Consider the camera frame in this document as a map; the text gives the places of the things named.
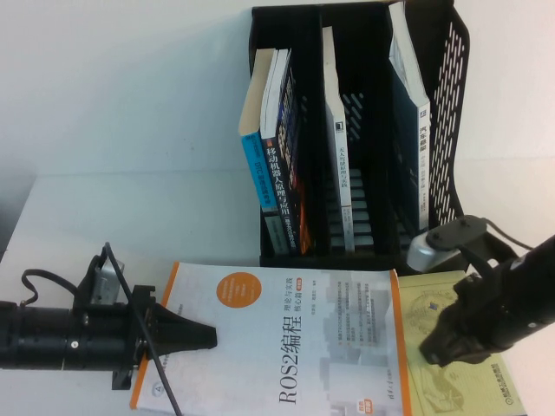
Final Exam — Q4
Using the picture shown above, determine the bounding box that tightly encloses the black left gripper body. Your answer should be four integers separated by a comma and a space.
80, 283, 157, 391

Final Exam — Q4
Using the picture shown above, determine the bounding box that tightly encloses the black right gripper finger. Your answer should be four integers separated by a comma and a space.
418, 300, 472, 366
436, 315, 493, 367

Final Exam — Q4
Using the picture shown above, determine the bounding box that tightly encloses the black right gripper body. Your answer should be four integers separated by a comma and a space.
453, 258, 528, 350

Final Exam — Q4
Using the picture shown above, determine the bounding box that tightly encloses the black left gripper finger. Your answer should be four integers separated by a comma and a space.
149, 302, 218, 339
147, 335, 218, 362

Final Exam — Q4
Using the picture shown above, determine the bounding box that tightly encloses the white orange ROS2 book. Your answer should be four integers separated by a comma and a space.
128, 261, 413, 416

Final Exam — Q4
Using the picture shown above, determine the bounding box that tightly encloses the yellow green mechanisms book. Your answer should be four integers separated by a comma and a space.
396, 270, 526, 416

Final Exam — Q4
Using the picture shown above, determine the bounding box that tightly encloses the dark cover white spine book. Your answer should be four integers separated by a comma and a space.
387, 2, 432, 234

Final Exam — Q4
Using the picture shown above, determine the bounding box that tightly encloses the blue spine book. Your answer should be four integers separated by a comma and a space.
237, 48, 290, 257

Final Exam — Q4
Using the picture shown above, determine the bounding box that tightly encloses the dark book white title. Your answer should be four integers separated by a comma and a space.
258, 48, 314, 257

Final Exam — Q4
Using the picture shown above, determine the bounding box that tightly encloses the thin white spine book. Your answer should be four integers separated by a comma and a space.
320, 25, 356, 253

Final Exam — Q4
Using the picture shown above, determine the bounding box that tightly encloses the black perforated book stand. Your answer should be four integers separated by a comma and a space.
250, 0, 473, 276

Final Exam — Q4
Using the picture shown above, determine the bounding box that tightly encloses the long thin black cable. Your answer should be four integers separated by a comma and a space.
101, 242, 183, 416

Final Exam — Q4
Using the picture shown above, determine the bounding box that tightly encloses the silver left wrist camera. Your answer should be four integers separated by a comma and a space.
77, 244, 128, 307

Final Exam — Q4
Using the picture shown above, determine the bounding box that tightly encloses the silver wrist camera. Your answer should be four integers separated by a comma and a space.
77, 244, 128, 307
407, 215, 489, 275

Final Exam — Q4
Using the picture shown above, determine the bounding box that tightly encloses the black right camera cable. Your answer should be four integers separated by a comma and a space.
481, 218, 535, 253

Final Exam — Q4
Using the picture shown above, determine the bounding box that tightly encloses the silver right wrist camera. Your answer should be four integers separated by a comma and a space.
407, 215, 489, 275

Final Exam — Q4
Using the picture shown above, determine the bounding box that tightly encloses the looped black cable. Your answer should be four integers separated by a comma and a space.
21, 268, 83, 305

